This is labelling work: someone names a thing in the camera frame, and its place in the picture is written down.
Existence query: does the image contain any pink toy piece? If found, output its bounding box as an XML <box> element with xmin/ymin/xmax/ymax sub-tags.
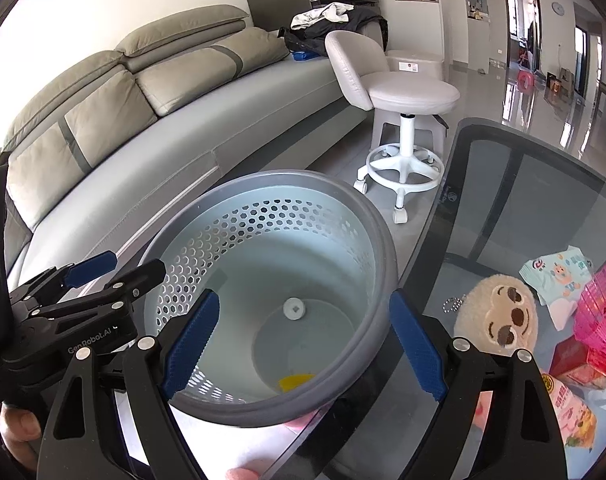
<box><xmin>472</xmin><ymin>391</ymin><xmax>493</xmax><ymax>431</ymax></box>

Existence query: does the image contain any pink snack packet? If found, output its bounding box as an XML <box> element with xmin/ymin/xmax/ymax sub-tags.
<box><xmin>542</xmin><ymin>373</ymin><xmax>597</xmax><ymax>451</ymax></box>

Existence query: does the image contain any red toothpaste box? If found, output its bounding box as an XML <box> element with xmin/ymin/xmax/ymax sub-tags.
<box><xmin>549</xmin><ymin>336</ymin><xmax>606</xmax><ymax>390</ymax></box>

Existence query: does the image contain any wet wipes packet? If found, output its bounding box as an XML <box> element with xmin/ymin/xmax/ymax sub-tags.
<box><xmin>519</xmin><ymin>246</ymin><xmax>592</xmax><ymax>332</ymax></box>

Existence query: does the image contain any grey perforated trash bin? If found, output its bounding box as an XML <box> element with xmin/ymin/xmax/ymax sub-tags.
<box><xmin>142</xmin><ymin>170</ymin><xmax>398</xmax><ymax>427</ymax></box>

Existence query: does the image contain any person's left hand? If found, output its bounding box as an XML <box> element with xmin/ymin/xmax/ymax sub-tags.
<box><xmin>0</xmin><ymin>404</ymin><xmax>41</xmax><ymax>472</ymax></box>

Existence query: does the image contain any sloth plush toy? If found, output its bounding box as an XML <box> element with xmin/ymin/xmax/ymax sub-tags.
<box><xmin>454</xmin><ymin>274</ymin><xmax>538</xmax><ymax>356</ymax></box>

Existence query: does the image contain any pink plastic basket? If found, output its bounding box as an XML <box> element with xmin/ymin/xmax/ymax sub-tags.
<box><xmin>573</xmin><ymin>264</ymin><xmax>606</xmax><ymax>356</ymax></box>

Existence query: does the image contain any black glass coffee table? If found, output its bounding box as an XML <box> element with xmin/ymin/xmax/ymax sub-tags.
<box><xmin>267</xmin><ymin>118</ymin><xmax>606</xmax><ymax>479</ymax></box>

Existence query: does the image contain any grey sofa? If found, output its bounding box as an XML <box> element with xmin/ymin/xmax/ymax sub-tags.
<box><xmin>0</xmin><ymin>4</ymin><xmax>365</xmax><ymax>287</ymax></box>

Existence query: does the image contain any pile of clothes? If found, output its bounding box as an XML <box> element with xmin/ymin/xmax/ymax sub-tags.
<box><xmin>277</xmin><ymin>2</ymin><xmax>388</xmax><ymax>56</ymax></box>

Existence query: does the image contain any white swivel stool chair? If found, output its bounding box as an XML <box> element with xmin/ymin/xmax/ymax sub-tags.
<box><xmin>324</xmin><ymin>30</ymin><xmax>460</xmax><ymax>224</ymax></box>

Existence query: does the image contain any white plastic step stool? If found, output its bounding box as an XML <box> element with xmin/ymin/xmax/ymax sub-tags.
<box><xmin>386</xmin><ymin>50</ymin><xmax>444</xmax><ymax>80</ymax></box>

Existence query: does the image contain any wall clock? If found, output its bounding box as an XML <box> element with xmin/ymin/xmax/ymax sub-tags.
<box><xmin>551</xmin><ymin>1</ymin><xmax>565</xmax><ymax>16</ymax></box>

